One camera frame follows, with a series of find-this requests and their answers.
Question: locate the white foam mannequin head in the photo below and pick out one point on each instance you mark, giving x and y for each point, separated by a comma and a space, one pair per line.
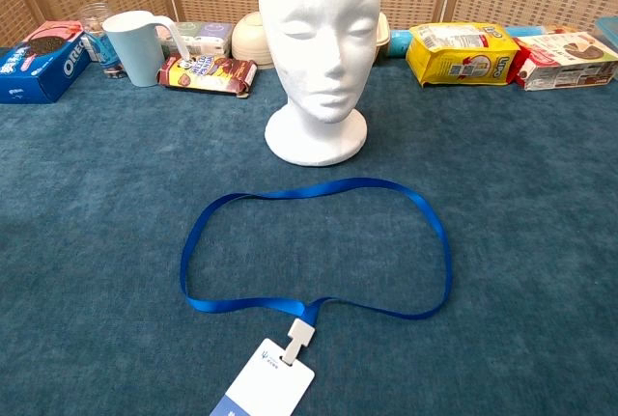
318, 49

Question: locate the brown chocolate cookie packet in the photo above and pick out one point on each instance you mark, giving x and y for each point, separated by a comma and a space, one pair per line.
207, 73

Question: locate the beige upturned bowl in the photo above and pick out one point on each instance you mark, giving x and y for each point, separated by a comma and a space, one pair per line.
248, 42

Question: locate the beige lidded lunch box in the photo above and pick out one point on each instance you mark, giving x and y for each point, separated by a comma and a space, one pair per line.
381, 37

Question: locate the pastel smiley tissue pack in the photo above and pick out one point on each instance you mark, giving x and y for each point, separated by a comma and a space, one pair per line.
207, 37

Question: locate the yellow Lipo biscuit bag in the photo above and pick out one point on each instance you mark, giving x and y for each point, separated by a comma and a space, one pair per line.
458, 54

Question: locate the dark blue table cloth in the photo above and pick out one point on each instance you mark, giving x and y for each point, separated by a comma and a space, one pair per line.
96, 194

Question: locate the red white cake box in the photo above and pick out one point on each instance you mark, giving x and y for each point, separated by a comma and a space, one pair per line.
565, 66

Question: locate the blue Oreo cookie box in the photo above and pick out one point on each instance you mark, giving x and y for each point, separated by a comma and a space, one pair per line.
38, 73

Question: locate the small red-lidded cup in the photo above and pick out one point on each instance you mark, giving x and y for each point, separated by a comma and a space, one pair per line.
560, 29

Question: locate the blue transparent plastic container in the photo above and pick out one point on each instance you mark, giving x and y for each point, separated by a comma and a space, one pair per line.
608, 32

